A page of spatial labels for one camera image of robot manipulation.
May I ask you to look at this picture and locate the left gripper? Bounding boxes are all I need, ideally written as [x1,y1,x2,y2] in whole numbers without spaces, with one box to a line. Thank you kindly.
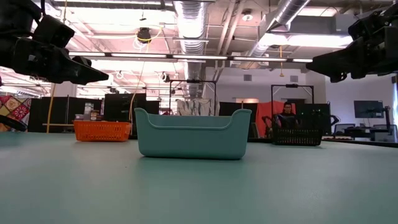
[0,0,109,85]

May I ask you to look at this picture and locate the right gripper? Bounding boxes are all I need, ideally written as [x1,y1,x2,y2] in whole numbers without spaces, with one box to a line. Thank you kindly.
[306,0,398,83]

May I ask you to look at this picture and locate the black partition panel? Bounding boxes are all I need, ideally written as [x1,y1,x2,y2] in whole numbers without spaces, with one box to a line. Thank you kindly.
[27,96,104,133]
[219,101,259,116]
[295,102,332,128]

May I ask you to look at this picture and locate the black background robot rig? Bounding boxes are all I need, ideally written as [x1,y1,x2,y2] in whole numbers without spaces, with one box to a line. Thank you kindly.
[297,111,340,128]

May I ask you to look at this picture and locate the stacked small boxes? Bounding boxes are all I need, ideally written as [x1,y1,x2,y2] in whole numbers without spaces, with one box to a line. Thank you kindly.
[74,102,105,121]

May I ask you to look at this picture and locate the ceiling light strip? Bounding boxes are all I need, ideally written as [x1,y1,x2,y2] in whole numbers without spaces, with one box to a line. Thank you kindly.
[68,51,169,59]
[172,55,313,63]

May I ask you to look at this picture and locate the office desk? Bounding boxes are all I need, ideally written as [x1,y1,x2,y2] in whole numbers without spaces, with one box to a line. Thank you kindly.
[323,123,398,144]

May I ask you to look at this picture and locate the colourful patchwork quilt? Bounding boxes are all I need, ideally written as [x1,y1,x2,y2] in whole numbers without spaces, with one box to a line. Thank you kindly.
[0,95,32,133]

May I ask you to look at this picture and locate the person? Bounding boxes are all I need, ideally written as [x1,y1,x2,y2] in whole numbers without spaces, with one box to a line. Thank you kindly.
[272,101,299,129]

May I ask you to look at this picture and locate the orange plastic basket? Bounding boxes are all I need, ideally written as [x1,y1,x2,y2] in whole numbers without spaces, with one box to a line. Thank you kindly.
[73,120,133,142]

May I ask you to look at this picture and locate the black plastic basket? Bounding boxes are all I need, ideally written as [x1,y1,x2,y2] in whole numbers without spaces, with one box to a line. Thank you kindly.
[272,126,324,146]

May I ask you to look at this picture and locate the red partition cloth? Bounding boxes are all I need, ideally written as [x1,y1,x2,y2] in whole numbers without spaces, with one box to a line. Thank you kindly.
[254,100,297,139]

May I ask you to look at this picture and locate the green table mat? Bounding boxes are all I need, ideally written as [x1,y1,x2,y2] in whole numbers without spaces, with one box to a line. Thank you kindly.
[0,132,398,224]

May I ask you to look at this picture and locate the white draped cloth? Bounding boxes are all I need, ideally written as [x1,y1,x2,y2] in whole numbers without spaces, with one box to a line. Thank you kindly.
[176,98,216,116]

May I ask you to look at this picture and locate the clear plastic centre tray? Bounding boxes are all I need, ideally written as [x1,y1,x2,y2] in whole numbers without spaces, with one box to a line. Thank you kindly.
[134,107,252,160]

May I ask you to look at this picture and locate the wall monitor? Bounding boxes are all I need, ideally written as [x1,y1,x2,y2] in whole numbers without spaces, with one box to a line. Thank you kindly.
[353,100,384,119]

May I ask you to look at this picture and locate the yellow cable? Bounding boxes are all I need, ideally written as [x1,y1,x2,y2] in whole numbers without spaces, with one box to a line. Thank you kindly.
[45,83,57,134]

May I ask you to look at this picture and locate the grey air duct box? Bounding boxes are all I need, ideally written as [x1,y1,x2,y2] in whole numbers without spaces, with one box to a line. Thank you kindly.
[290,14,354,35]

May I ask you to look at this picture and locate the black stand frame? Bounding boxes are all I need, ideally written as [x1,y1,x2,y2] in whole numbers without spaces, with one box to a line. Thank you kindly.
[270,83,315,105]
[169,79,218,116]

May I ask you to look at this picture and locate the hanging yellow cord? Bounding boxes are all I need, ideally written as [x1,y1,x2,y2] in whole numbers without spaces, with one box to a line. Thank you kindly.
[279,45,285,78]

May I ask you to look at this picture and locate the thin yellow cord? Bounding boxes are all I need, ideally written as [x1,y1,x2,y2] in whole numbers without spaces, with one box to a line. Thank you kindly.
[128,40,150,123]

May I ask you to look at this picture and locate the black ceiling cable reel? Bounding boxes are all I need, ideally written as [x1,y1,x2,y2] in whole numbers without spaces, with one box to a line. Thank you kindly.
[136,27,152,44]

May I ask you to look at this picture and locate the silver ventilation duct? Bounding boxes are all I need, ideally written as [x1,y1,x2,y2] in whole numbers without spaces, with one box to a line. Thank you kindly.
[174,0,208,97]
[248,0,312,60]

